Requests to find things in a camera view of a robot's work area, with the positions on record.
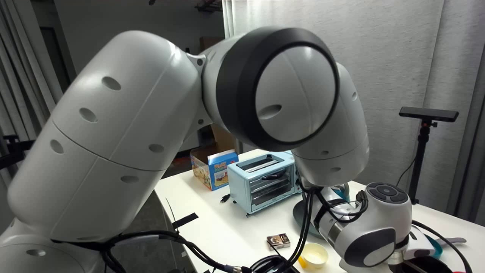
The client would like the small cream bowl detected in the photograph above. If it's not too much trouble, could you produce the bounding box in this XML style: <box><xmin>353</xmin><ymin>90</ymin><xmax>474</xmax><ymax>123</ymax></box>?
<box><xmin>302</xmin><ymin>242</ymin><xmax>329</xmax><ymax>268</ymax></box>

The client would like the grey-teal round plate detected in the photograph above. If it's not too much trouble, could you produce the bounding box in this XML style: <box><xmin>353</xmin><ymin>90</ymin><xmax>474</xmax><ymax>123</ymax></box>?
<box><xmin>292</xmin><ymin>199</ymin><xmax>323</xmax><ymax>239</ymax></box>

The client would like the toaster oven door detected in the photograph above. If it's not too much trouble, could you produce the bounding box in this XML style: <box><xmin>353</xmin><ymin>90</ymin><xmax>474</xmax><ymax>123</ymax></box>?
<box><xmin>248</xmin><ymin>165</ymin><xmax>302</xmax><ymax>213</ymax></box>

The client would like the light blue toaster oven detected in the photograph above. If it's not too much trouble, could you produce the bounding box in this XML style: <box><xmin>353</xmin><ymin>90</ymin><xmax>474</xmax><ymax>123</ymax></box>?
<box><xmin>227</xmin><ymin>151</ymin><xmax>304</xmax><ymax>217</ymax></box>

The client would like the open colourful cardboard box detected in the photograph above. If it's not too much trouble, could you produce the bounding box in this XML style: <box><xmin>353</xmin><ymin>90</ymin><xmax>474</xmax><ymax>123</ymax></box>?
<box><xmin>190</xmin><ymin>149</ymin><xmax>239</xmax><ymax>191</ymax></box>

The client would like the brown cardboard box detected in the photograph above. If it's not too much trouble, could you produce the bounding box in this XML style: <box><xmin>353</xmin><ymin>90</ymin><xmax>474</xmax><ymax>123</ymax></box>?
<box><xmin>210</xmin><ymin>123</ymin><xmax>238</xmax><ymax>153</ymax></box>

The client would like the stand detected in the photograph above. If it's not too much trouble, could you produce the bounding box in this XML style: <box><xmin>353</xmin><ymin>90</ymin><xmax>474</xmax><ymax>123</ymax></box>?
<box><xmin>0</xmin><ymin>134</ymin><xmax>35</xmax><ymax>170</ymax></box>

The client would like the white pleated curtain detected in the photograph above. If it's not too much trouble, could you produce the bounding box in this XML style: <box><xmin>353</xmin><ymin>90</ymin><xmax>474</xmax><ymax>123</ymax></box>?
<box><xmin>0</xmin><ymin>0</ymin><xmax>64</xmax><ymax>141</ymax></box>

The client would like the teal toy pan grey handle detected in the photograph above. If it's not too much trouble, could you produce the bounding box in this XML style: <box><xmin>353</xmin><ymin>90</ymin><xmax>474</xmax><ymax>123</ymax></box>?
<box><xmin>424</xmin><ymin>234</ymin><xmax>467</xmax><ymax>259</ymax></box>

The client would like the black cable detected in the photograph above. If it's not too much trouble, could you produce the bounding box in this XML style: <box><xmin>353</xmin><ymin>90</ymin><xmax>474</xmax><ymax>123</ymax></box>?
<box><xmin>396</xmin><ymin>157</ymin><xmax>417</xmax><ymax>187</ymax></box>

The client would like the camera on mount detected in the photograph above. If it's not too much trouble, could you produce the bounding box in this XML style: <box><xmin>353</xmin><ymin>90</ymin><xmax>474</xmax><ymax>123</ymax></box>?
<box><xmin>398</xmin><ymin>106</ymin><xmax>460</xmax><ymax>206</ymax></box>

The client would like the black oven door handle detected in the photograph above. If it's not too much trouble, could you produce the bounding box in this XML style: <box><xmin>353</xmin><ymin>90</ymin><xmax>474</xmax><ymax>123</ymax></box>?
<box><xmin>261</xmin><ymin>169</ymin><xmax>288</xmax><ymax>180</ymax></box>

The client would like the black strap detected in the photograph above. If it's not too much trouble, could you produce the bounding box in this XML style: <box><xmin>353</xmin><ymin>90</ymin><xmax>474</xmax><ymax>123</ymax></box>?
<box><xmin>172</xmin><ymin>212</ymin><xmax>199</xmax><ymax>229</ymax></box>

